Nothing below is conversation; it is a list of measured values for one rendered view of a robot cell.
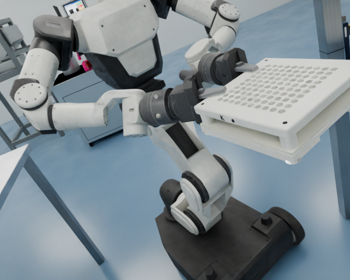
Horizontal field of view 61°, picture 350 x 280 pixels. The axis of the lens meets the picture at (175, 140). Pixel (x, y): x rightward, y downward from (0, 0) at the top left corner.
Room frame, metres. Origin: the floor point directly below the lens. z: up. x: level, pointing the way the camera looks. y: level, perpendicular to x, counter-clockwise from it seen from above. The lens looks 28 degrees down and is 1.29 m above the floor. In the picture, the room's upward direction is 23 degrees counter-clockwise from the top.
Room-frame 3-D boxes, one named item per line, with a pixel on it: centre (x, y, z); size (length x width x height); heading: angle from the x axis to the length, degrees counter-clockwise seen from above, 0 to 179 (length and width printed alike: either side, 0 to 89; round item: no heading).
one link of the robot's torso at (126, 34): (1.17, 0.05, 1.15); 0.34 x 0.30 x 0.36; 114
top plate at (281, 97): (0.54, -0.23, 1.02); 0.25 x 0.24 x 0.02; 114
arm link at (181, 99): (0.67, -0.04, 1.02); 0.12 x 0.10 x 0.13; 56
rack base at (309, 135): (0.54, -0.23, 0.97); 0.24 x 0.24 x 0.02; 24
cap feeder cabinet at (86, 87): (3.28, 0.61, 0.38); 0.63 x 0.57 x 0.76; 89
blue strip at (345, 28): (0.95, -0.68, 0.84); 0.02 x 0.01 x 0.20; 84
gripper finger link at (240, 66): (0.68, -0.23, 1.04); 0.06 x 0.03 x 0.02; 16
